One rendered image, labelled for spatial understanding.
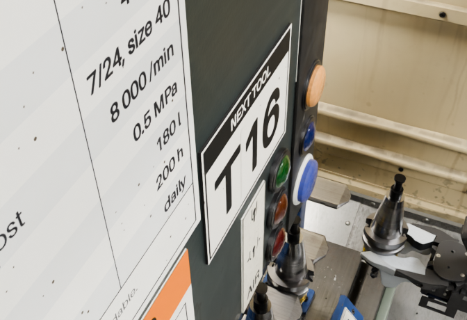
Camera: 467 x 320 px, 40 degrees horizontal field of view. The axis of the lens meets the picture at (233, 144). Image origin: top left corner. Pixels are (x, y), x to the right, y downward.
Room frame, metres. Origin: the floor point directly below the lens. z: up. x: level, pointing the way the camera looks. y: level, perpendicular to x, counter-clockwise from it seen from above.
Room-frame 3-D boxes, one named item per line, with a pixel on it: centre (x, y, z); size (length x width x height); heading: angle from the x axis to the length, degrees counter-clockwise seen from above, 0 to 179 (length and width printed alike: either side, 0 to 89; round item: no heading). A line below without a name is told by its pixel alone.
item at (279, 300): (0.47, -0.05, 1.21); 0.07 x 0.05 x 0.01; 65
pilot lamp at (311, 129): (0.30, -0.05, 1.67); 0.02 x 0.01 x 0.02; 155
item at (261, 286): (0.42, -0.03, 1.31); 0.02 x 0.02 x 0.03
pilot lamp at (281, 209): (0.25, -0.03, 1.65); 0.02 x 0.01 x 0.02; 155
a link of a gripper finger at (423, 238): (0.60, -0.25, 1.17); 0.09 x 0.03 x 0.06; 52
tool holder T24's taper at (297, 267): (0.52, -0.07, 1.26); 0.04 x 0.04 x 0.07
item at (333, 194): (0.67, -0.14, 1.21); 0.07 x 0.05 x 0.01; 65
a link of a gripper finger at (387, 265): (0.54, -0.22, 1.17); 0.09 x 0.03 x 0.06; 78
